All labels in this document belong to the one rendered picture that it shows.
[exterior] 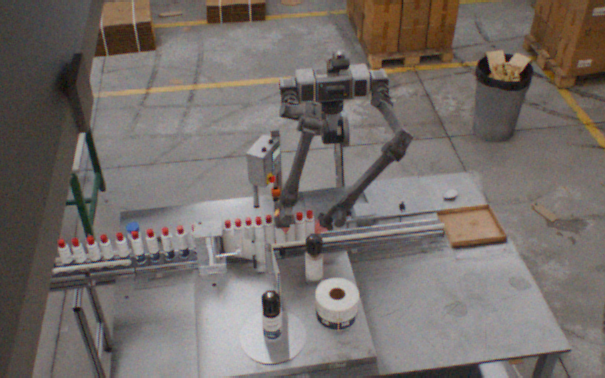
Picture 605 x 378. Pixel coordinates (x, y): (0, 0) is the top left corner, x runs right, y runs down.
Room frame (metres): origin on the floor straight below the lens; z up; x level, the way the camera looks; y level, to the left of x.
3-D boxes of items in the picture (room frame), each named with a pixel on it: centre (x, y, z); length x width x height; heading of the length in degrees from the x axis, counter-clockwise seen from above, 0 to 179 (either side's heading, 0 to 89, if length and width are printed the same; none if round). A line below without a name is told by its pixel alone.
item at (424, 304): (2.46, -0.11, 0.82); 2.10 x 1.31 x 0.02; 98
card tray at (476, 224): (2.77, -0.95, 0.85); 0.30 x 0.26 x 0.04; 98
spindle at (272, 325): (2.01, 0.13, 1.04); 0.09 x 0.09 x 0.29
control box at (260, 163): (2.70, 0.16, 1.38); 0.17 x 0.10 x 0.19; 153
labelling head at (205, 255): (2.48, 0.45, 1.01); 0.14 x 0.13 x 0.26; 98
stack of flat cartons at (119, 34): (6.53, 1.76, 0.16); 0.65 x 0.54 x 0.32; 101
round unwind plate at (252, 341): (2.01, 0.13, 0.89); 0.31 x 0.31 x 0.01
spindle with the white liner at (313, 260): (2.36, -0.07, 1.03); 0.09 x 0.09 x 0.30
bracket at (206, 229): (2.48, 0.45, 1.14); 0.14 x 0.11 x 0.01; 98
